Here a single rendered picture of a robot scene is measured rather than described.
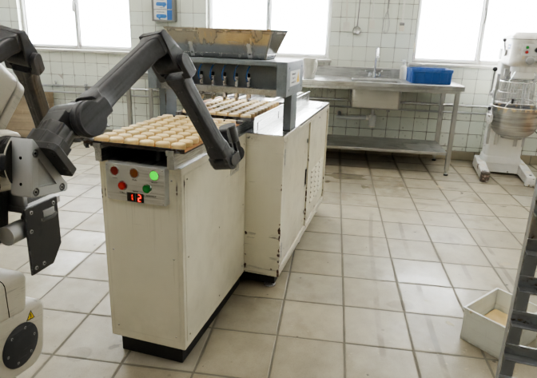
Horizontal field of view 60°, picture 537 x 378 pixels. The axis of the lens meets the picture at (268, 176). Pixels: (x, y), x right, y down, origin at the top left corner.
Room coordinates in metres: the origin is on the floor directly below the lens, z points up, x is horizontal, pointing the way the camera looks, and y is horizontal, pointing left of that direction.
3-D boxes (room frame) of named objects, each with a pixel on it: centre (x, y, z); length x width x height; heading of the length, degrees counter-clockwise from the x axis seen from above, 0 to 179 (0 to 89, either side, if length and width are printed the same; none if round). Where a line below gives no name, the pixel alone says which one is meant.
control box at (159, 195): (1.60, 0.47, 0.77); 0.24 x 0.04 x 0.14; 74
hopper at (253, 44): (2.44, 0.23, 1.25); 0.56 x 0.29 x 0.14; 74
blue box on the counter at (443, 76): (4.84, -1.59, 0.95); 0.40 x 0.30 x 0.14; 85
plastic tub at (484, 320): (1.85, -1.08, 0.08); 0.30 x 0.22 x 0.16; 128
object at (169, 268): (1.95, 0.37, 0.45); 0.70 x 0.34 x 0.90; 164
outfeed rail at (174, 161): (2.51, 0.06, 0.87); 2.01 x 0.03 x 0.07; 164
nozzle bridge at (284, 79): (2.44, 0.23, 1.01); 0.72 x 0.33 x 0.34; 74
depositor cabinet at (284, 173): (2.89, 0.10, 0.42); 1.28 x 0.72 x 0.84; 164
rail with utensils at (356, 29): (5.28, -1.07, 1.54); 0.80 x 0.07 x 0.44; 83
